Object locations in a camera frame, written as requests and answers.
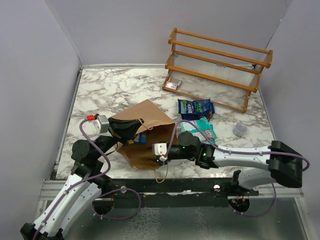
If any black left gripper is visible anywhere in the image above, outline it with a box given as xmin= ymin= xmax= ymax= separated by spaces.
xmin=94 ymin=117 xmax=145 ymax=160

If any green snack packet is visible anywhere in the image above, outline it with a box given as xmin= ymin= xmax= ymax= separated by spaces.
xmin=176 ymin=118 xmax=217 ymax=144

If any dark blue chips bag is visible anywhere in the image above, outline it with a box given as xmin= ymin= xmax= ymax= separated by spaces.
xmin=181 ymin=110 xmax=214 ymax=122

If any brown paper bag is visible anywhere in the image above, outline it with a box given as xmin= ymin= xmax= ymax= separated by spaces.
xmin=113 ymin=99 xmax=175 ymax=171

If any blue Bonk snack bag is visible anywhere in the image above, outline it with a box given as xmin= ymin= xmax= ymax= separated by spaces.
xmin=177 ymin=99 xmax=215 ymax=116

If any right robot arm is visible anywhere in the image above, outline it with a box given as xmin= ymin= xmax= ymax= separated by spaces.
xmin=157 ymin=132 xmax=303 ymax=196

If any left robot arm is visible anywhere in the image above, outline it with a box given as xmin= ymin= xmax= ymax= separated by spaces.
xmin=20 ymin=114 xmax=144 ymax=240

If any blue snack bar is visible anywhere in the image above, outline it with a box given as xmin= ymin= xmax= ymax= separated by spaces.
xmin=133 ymin=131 xmax=147 ymax=145

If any small clear plastic cup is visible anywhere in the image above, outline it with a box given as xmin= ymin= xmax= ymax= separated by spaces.
xmin=232 ymin=122 xmax=248 ymax=137

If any small red white box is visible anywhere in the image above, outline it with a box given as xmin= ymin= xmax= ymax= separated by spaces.
xmin=165 ymin=80 xmax=182 ymax=90

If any orange wooden shelf rack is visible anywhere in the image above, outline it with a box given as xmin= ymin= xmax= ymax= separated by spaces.
xmin=162 ymin=28 xmax=273 ymax=113

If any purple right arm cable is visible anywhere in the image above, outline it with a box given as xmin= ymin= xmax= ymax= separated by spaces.
xmin=159 ymin=119 xmax=311 ymax=217

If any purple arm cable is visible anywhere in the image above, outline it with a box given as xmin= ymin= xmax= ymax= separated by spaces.
xmin=159 ymin=119 xmax=311 ymax=217
xmin=32 ymin=113 xmax=142 ymax=240

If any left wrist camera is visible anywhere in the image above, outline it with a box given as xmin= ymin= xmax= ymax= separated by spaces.
xmin=93 ymin=114 xmax=110 ymax=135

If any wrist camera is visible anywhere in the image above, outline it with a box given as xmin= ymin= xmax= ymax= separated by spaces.
xmin=152 ymin=142 xmax=168 ymax=163
xmin=93 ymin=114 xmax=110 ymax=135

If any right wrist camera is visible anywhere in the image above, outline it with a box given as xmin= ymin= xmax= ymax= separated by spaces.
xmin=152 ymin=142 xmax=168 ymax=163

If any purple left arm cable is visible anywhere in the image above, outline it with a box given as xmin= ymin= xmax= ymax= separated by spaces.
xmin=32 ymin=113 xmax=142 ymax=240

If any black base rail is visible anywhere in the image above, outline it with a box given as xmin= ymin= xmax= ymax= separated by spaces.
xmin=103 ymin=177 xmax=259 ymax=208

